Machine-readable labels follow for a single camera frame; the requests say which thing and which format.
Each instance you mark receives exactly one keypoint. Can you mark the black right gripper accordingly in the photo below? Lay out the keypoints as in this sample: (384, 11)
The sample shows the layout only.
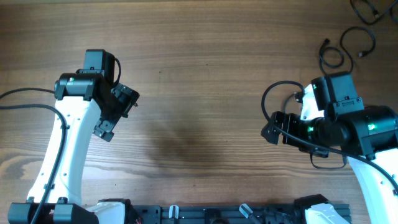
(291, 121)

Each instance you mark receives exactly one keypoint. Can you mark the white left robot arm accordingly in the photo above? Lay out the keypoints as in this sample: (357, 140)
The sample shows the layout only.
(86, 104)

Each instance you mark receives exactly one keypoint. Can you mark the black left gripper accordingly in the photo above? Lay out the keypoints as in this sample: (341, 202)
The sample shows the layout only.
(127, 98)

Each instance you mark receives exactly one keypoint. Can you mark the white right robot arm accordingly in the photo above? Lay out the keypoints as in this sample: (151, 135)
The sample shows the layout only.
(334, 120)

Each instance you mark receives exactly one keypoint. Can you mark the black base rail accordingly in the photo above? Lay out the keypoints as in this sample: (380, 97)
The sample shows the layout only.
(271, 213)

